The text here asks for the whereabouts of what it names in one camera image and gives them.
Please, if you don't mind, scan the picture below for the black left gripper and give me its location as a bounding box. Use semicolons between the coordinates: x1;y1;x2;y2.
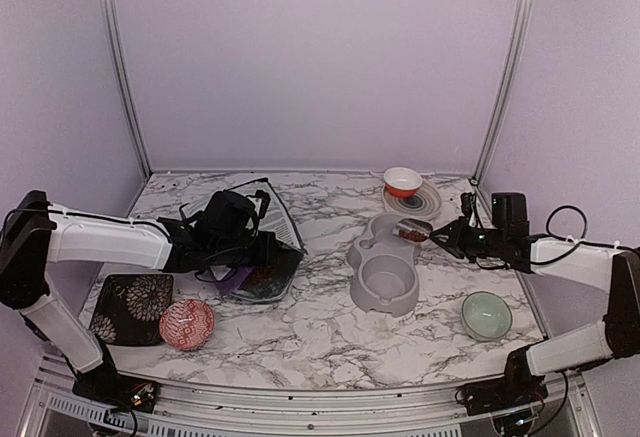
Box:
211;230;280;268

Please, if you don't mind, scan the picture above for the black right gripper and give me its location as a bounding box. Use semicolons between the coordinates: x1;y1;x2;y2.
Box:
429;216;507;263

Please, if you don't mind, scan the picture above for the purple puppy food bag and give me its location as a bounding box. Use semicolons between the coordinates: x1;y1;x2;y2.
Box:
179;177;306;304

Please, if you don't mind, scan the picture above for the silver metal scoop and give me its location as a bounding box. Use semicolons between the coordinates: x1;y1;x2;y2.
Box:
393;218;433;243

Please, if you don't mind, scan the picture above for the grey double pet bowl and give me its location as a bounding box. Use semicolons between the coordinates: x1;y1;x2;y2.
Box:
347;213;420;317

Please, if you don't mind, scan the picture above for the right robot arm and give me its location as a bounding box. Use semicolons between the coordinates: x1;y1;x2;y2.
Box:
429;192;639;405

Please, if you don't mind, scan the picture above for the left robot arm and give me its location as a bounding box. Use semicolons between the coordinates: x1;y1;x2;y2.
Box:
1;190;278;402

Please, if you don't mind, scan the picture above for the brown kibble in scoop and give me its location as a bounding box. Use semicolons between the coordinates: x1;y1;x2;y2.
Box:
398;230;429;243

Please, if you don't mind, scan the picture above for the spiral pattern ceramic plate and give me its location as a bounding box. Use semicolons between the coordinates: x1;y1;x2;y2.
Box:
382;181;442;221

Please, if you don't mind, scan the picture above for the orange white ceramic bowl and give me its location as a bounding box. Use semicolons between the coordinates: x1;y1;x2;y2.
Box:
383;167;423;198

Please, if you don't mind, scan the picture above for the pale green glass bowl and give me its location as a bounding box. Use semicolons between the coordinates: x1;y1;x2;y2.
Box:
461;291;513;342

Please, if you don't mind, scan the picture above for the red patterned ceramic bowl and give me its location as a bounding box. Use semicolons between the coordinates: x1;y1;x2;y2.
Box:
159;299;215;351

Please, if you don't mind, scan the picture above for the black floral square plate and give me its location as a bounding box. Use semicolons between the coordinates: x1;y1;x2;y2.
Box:
89;274;174;347

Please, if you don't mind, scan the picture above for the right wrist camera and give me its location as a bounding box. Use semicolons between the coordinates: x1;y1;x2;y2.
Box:
460;192;483;228

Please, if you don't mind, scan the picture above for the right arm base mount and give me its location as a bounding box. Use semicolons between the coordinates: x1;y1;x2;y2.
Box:
454;346;548;416

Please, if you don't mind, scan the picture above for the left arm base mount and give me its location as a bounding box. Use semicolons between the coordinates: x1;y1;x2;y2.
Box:
66;351;160;413

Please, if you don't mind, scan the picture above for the aluminium front frame rail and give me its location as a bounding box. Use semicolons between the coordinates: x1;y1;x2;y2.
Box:
17;355;603;436

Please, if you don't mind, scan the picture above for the aluminium right corner post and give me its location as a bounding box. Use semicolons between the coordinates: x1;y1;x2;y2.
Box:
473;0;534;186

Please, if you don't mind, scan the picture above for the aluminium corner post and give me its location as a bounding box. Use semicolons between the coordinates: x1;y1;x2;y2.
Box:
473;0;534;186
101;0;152;180

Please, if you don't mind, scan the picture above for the aluminium left corner post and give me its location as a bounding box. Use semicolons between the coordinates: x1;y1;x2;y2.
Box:
101;0;152;180

